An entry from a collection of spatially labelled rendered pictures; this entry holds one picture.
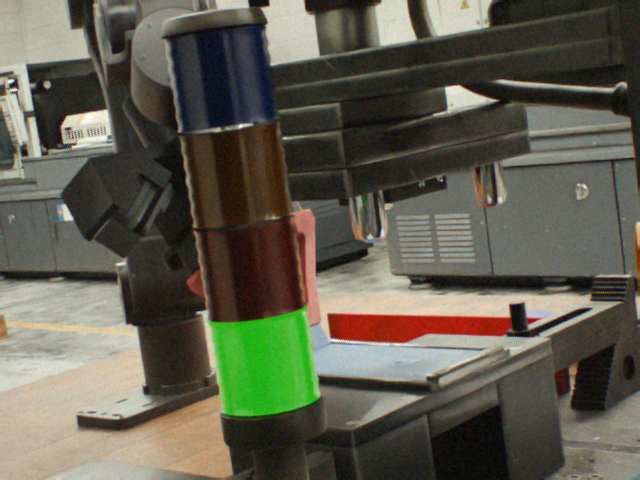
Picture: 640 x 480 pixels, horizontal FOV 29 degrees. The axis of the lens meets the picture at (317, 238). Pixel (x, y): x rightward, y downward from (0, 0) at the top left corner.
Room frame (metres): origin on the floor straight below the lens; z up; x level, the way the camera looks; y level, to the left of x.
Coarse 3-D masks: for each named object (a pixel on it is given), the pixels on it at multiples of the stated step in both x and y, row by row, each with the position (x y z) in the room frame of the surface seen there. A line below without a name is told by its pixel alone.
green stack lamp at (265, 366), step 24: (216, 336) 0.44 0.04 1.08; (240, 336) 0.44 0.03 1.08; (264, 336) 0.43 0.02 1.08; (288, 336) 0.44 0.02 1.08; (312, 336) 0.45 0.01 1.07; (216, 360) 0.45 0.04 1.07; (240, 360) 0.44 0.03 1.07; (264, 360) 0.43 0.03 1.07; (288, 360) 0.44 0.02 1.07; (312, 360) 0.45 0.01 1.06; (240, 384) 0.44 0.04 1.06; (264, 384) 0.43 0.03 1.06; (288, 384) 0.44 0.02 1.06; (312, 384) 0.44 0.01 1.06; (240, 408) 0.44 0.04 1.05; (264, 408) 0.44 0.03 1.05; (288, 408) 0.44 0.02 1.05
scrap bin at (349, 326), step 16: (336, 320) 1.11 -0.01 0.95; (352, 320) 1.10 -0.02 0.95; (368, 320) 1.09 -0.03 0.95; (384, 320) 1.08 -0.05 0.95; (400, 320) 1.06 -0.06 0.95; (416, 320) 1.05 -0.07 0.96; (432, 320) 1.04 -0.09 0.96; (448, 320) 1.03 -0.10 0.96; (464, 320) 1.02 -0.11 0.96; (480, 320) 1.00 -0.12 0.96; (496, 320) 0.99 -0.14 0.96; (528, 320) 0.97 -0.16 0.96; (336, 336) 1.12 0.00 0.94; (352, 336) 1.10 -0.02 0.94; (368, 336) 1.09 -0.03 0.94; (384, 336) 1.08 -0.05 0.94; (400, 336) 1.06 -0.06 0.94; (416, 336) 1.05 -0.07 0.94; (496, 336) 0.99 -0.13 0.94; (560, 384) 0.94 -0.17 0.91
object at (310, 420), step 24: (168, 24) 0.44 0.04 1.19; (192, 24) 0.44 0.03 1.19; (216, 24) 0.43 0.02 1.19; (240, 24) 0.44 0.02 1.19; (264, 24) 0.45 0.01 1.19; (312, 408) 0.44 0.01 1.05; (240, 432) 0.44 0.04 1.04; (264, 432) 0.43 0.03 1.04; (288, 432) 0.43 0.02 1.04; (312, 432) 0.44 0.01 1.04; (264, 456) 0.44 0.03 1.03; (288, 456) 0.44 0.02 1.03
